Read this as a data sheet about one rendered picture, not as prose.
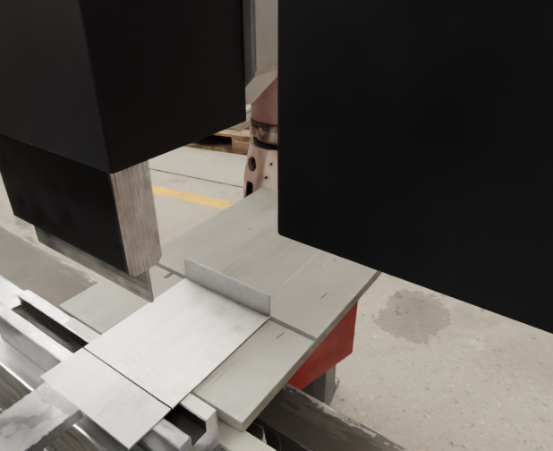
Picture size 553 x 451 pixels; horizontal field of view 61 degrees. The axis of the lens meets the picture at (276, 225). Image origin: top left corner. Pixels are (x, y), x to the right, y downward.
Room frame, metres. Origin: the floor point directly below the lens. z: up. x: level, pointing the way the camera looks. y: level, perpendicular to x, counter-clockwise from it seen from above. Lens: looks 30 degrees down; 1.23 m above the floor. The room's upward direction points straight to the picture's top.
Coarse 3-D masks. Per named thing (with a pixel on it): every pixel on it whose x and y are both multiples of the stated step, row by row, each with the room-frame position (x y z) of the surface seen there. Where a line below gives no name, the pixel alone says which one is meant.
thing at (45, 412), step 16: (48, 384) 0.20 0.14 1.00; (32, 400) 0.19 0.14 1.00; (48, 400) 0.19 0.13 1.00; (64, 400) 0.19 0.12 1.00; (0, 416) 0.17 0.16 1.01; (16, 416) 0.17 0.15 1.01; (32, 416) 0.17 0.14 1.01; (48, 416) 0.17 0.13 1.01; (64, 416) 0.17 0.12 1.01; (80, 416) 0.18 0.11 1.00; (0, 432) 0.16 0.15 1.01; (16, 432) 0.16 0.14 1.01; (32, 432) 0.16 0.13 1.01; (48, 432) 0.16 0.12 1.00; (0, 448) 0.15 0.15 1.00; (16, 448) 0.15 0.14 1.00; (32, 448) 0.16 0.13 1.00
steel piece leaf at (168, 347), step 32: (192, 288) 0.30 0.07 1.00; (224, 288) 0.29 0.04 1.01; (256, 288) 0.27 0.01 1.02; (128, 320) 0.26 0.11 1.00; (160, 320) 0.26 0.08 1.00; (192, 320) 0.26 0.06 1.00; (224, 320) 0.26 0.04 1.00; (256, 320) 0.26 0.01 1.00; (96, 352) 0.23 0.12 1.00; (128, 352) 0.23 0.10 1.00; (160, 352) 0.23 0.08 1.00; (192, 352) 0.23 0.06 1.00; (224, 352) 0.23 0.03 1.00; (160, 384) 0.20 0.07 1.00; (192, 384) 0.20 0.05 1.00
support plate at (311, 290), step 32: (256, 192) 0.47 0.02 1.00; (224, 224) 0.40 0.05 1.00; (256, 224) 0.40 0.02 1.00; (192, 256) 0.34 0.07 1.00; (224, 256) 0.34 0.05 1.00; (256, 256) 0.34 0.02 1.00; (288, 256) 0.34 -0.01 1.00; (320, 256) 0.34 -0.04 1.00; (96, 288) 0.30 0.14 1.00; (160, 288) 0.30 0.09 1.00; (288, 288) 0.30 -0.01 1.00; (320, 288) 0.30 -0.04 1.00; (352, 288) 0.30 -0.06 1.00; (96, 320) 0.26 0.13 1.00; (288, 320) 0.26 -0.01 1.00; (320, 320) 0.26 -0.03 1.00; (256, 352) 0.23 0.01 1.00; (288, 352) 0.23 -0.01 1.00; (224, 384) 0.20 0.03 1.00; (256, 384) 0.20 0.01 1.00; (224, 416) 0.18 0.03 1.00; (256, 416) 0.18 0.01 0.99
